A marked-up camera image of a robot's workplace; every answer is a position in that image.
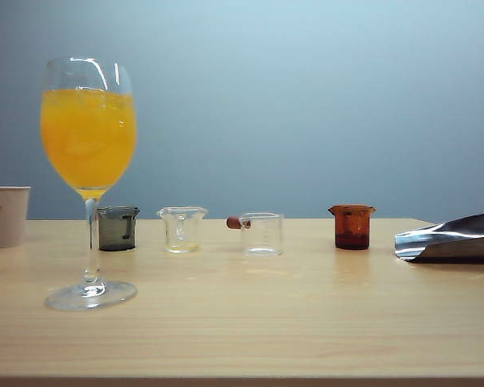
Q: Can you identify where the clear measuring cup wooden handle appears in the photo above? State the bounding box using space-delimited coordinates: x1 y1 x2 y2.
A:
226 211 286 258

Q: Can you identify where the amber glass measuring cup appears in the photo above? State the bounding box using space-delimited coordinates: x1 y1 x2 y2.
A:
327 204 378 250

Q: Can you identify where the grey glass measuring cup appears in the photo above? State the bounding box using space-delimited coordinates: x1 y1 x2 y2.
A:
94 206 140 252

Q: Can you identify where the wine glass with orange juice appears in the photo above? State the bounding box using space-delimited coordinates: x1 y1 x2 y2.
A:
39 56 139 311

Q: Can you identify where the white paper cup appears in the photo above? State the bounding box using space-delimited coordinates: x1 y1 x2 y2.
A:
0 185 31 249

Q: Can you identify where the silver metal scoop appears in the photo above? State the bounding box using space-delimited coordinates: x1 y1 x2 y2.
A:
393 211 484 265

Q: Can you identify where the clear measuring cup glass handle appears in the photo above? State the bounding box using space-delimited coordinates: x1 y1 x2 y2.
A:
156 206 209 254

